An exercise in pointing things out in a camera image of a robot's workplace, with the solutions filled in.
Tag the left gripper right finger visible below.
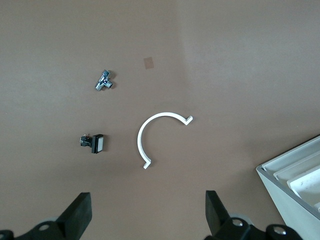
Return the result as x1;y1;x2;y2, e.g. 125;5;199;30
204;190;303;240

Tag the black rectangular white-faced button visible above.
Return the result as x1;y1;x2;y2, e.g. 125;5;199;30
79;133;106;155

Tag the chrome metal tee fitting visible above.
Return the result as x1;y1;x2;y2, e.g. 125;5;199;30
94;69;114;93

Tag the white curved plastic clip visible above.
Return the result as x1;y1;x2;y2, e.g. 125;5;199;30
136;112;194;171

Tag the white drawer cabinet shell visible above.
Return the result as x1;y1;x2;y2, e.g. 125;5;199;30
255;134;320;240

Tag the small brown tape patch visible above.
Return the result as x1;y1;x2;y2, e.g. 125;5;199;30
143;56;155;70

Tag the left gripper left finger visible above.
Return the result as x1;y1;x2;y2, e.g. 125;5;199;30
0;191;93;240

